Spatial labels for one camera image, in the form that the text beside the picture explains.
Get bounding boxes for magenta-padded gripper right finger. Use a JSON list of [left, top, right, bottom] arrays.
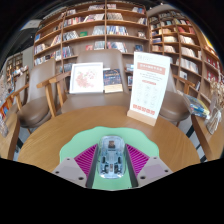
[[124, 143, 174, 188]]

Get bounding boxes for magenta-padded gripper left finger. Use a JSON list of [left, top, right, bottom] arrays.
[[51, 143, 101, 188]]

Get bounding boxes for transparent computer mouse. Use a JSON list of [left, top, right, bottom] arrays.
[[97, 134, 127, 180]]

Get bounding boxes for green blob-shaped mouse pad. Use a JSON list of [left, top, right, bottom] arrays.
[[59, 126, 160, 191]]

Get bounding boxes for brown padded wooden armchair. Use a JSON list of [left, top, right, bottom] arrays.
[[6, 58, 73, 134], [159, 63, 196, 128], [36, 48, 134, 116]]

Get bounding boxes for white sign on wooden stand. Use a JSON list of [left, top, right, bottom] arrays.
[[126, 50, 172, 127]]

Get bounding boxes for stack of colourful books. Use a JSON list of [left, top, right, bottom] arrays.
[[182, 93, 211, 119]]

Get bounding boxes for white framed floral picture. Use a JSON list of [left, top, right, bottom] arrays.
[[69, 61, 105, 95]]

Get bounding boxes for dark-covered book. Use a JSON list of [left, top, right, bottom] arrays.
[[102, 68, 124, 94]]

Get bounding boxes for glass vase with dried flowers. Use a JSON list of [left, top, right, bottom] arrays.
[[203, 78, 224, 136]]

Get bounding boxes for distant wooden bookshelf unit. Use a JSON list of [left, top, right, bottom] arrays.
[[4, 53, 24, 81]]

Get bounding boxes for angled wooden bookshelf unit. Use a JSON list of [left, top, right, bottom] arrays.
[[146, 9, 224, 94]]

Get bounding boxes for wide wooden bookshelf unit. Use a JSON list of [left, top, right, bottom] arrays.
[[32, 3, 149, 73]]

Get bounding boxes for white hanging ceiling panel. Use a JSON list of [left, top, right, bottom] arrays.
[[19, 19, 43, 31]]

